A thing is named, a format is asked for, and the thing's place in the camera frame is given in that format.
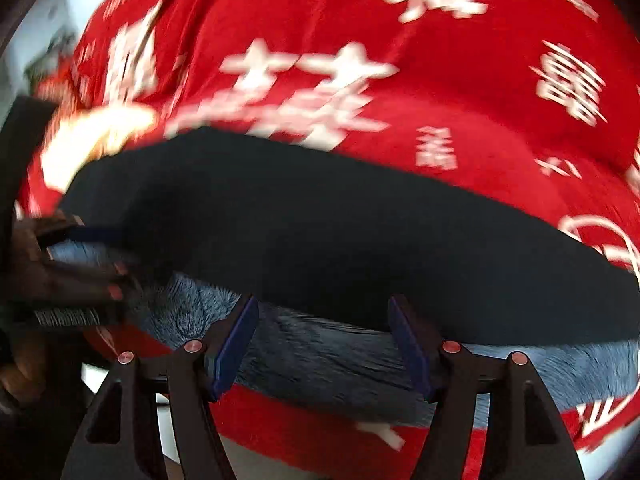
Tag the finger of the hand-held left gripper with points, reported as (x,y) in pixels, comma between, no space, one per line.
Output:
(60,230)
(95,282)

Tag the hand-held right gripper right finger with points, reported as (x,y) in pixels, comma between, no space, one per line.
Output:
(410,350)

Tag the black pants with grey lining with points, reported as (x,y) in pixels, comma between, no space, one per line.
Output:
(325,235)

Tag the red printed blanket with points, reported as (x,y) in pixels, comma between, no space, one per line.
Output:
(300,35)

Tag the person's left hand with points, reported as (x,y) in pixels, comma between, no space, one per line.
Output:
(15,377)

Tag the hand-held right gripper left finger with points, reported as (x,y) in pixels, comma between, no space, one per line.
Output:
(235,347)

